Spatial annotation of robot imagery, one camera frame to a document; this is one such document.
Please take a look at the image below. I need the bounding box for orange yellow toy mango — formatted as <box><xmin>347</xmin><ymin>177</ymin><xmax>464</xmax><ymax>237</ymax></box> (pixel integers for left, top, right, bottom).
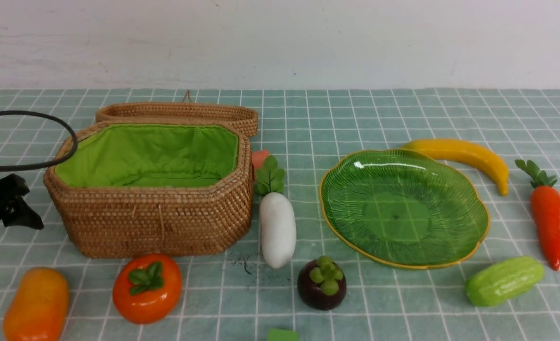
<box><xmin>2</xmin><ymin>267</ymin><xmax>70</xmax><ymax>341</ymax></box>

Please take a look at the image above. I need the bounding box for orange toy persimmon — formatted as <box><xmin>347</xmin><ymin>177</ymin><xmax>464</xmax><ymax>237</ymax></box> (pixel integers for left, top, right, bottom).
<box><xmin>112</xmin><ymin>253</ymin><xmax>182</xmax><ymax>324</ymax></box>

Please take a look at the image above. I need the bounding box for white toy radish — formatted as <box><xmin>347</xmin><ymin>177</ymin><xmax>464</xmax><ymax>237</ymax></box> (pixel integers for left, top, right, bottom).
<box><xmin>255</xmin><ymin>155</ymin><xmax>297</xmax><ymax>269</ymax></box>

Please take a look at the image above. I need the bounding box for purple toy mangosteen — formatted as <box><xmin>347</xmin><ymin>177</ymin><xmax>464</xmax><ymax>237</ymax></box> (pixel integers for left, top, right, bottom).
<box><xmin>297</xmin><ymin>255</ymin><xmax>347</xmax><ymax>311</ymax></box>

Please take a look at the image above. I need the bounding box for yellow toy banana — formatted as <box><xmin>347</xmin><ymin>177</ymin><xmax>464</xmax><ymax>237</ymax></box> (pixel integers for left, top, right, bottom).
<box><xmin>401</xmin><ymin>139</ymin><xmax>509</xmax><ymax>196</ymax></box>

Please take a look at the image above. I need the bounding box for green toy cucumber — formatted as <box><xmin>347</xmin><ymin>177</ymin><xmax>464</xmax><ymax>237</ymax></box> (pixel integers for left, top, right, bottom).
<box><xmin>464</xmin><ymin>255</ymin><xmax>545</xmax><ymax>307</ymax></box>

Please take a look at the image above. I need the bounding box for orange toy carrot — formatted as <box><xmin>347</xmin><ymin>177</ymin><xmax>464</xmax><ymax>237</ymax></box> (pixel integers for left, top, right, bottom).
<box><xmin>515</xmin><ymin>159</ymin><xmax>560</xmax><ymax>271</ymax></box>

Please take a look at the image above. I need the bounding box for woven wicker basket green lining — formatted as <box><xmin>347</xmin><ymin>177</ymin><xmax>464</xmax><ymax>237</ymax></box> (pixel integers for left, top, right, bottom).
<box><xmin>44</xmin><ymin>119</ymin><xmax>254</xmax><ymax>259</ymax></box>

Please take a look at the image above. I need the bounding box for woven wicker basket lid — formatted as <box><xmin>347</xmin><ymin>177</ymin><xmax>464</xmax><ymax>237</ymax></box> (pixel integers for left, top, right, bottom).
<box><xmin>95</xmin><ymin>90</ymin><xmax>259</xmax><ymax>137</ymax></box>

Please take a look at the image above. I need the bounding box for salmon foam block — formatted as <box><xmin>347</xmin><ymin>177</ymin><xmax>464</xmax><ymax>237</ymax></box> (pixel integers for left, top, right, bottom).
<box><xmin>251</xmin><ymin>149</ymin><xmax>271</xmax><ymax>171</ymax></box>

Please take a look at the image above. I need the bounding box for green foam block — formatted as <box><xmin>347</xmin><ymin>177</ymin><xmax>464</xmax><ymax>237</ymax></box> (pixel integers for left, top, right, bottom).
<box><xmin>266</xmin><ymin>328</ymin><xmax>299</xmax><ymax>341</ymax></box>

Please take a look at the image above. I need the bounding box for green glass leaf plate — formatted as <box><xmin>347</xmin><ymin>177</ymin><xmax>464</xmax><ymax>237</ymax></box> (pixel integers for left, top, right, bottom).
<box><xmin>318</xmin><ymin>149</ymin><xmax>491</xmax><ymax>269</ymax></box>

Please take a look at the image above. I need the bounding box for green checkered tablecloth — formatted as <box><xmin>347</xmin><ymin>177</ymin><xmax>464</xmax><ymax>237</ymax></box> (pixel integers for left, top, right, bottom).
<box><xmin>0</xmin><ymin>89</ymin><xmax>560</xmax><ymax>341</ymax></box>

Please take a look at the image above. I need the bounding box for black cable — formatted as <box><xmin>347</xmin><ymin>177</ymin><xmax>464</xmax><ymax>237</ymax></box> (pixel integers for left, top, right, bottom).
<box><xmin>0</xmin><ymin>110</ymin><xmax>79</xmax><ymax>182</ymax></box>

